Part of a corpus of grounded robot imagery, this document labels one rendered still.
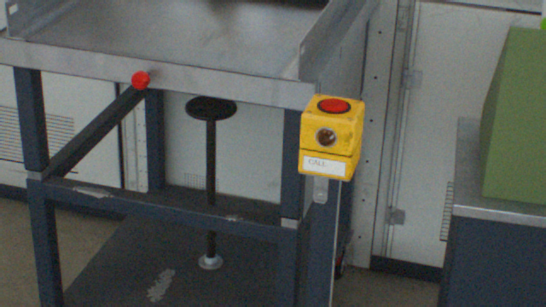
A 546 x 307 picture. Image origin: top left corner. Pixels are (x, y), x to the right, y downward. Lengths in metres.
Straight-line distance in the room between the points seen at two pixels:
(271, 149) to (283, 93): 0.86
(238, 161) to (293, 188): 0.81
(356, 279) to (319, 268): 1.04
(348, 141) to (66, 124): 1.43
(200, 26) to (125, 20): 0.15
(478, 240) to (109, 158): 1.39
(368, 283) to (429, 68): 0.64
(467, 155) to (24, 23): 0.86
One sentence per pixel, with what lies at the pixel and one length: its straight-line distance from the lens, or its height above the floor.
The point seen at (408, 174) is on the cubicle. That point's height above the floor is 0.33.
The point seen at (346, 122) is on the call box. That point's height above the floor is 0.90.
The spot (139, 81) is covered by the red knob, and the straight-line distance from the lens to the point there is 1.55.
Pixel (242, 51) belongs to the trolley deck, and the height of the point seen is 0.85.
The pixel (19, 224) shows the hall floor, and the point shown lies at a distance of 2.70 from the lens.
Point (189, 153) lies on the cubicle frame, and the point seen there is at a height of 0.27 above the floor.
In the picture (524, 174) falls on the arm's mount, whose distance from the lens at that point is 1.38.
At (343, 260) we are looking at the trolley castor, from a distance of 2.40.
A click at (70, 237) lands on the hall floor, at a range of 2.62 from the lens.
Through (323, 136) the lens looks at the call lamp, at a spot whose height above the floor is 0.88.
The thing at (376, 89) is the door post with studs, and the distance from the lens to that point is 2.22.
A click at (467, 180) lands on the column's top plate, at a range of 1.44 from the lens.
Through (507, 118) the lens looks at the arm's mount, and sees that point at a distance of 1.34.
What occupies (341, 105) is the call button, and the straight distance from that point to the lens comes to 1.28.
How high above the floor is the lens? 1.45
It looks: 29 degrees down
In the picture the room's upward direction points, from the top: 2 degrees clockwise
